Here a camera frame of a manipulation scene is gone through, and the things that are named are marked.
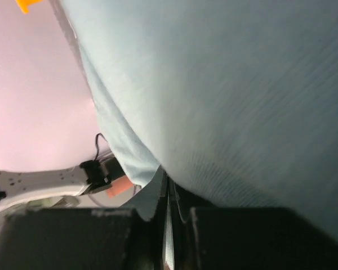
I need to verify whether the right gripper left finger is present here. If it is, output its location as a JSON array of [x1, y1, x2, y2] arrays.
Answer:
[[124, 168, 167, 269]]

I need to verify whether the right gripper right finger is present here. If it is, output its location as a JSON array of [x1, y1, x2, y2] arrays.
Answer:
[[168, 179, 188, 269]]

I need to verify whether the blue-grey t shirt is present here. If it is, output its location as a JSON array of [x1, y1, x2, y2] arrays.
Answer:
[[61, 1, 338, 241]]

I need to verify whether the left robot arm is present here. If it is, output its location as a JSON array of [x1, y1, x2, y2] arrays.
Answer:
[[0, 159, 134, 214]]

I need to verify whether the yellow plastic tray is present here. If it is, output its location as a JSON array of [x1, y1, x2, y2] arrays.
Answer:
[[15, 0, 42, 14]]

